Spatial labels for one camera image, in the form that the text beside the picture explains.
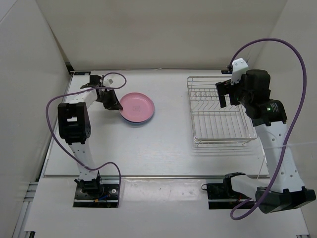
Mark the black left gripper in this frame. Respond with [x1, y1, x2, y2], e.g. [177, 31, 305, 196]
[97, 88, 123, 111]

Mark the pink plastic plate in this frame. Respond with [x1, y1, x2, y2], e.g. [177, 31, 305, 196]
[120, 92, 155, 121]

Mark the blue plastic plate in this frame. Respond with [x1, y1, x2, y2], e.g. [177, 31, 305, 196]
[121, 111, 155, 125]

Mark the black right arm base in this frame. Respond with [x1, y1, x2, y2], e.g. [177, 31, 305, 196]
[201, 183, 248, 210]

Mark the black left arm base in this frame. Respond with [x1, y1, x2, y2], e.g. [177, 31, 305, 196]
[73, 178, 121, 208]

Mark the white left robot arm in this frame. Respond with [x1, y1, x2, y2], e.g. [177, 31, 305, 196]
[57, 73, 123, 199]

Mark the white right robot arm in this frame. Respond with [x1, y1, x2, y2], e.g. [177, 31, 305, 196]
[215, 69, 317, 214]

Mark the black xdof label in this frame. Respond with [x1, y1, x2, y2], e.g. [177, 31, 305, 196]
[221, 70, 232, 74]

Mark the white zip tie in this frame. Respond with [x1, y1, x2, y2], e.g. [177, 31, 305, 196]
[257, 141, 317, 181]

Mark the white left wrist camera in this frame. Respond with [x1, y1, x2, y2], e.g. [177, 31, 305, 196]
[103, 78, 113, 88]

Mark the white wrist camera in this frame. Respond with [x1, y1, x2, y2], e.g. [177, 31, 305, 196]
[227, 58, 249, 85]
[103, 78, 113, 88]

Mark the metal wire dish rack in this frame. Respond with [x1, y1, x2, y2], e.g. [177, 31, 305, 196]
[187, 76, 257, 148]

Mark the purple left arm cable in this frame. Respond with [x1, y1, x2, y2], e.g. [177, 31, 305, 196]
[46, 72, 127, 208]

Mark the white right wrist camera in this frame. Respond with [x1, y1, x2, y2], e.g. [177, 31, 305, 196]
[227, 58, 249, 85]

